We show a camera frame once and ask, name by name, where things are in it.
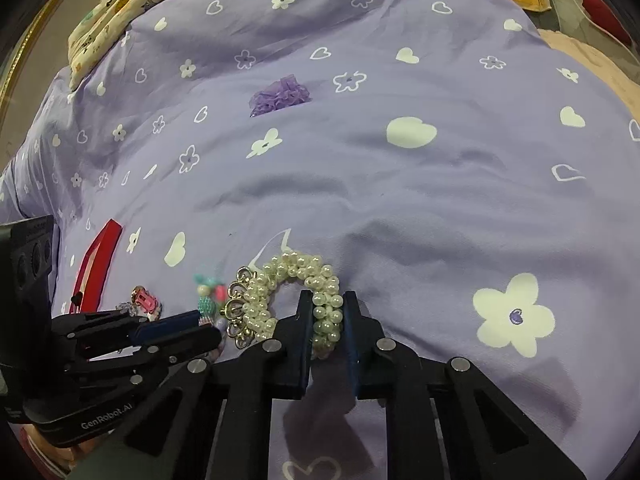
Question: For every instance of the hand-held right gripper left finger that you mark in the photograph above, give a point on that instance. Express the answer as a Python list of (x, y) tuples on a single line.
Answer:
[(306, 345)]

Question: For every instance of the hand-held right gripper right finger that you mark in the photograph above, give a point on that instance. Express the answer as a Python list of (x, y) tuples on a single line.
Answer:
[(351, 345)]

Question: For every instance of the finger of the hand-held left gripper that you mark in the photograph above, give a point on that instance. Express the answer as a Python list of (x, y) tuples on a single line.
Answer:
[(190, 347), (165, 325)]

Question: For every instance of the red shallow box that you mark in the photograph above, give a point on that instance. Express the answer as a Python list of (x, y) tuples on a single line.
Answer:
[(107, 245)]

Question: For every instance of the person's left hand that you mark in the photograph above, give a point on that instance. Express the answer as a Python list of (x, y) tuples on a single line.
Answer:
[(50, 457)]

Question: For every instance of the pink hair accessory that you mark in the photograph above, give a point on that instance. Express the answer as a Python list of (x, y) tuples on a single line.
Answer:
[(145, 300)]

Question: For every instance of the purple flower print blanket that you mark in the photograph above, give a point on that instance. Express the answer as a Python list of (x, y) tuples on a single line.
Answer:
[(400, 200)]

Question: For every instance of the purple organza scrunchie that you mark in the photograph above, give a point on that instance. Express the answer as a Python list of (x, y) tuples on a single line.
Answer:
[(280, 95)]

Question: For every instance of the cartoon print pillow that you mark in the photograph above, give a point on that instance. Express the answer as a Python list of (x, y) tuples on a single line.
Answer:
[(115, 10)]

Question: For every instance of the peach sheet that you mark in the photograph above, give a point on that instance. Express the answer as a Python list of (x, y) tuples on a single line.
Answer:
[(600, 70)]

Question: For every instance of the red pillow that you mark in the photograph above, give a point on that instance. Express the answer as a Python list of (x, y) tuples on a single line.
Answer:
[(607, 15)]

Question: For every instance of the gold picture frame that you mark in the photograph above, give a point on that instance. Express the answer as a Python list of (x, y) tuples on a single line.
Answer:
[(25, 42)]

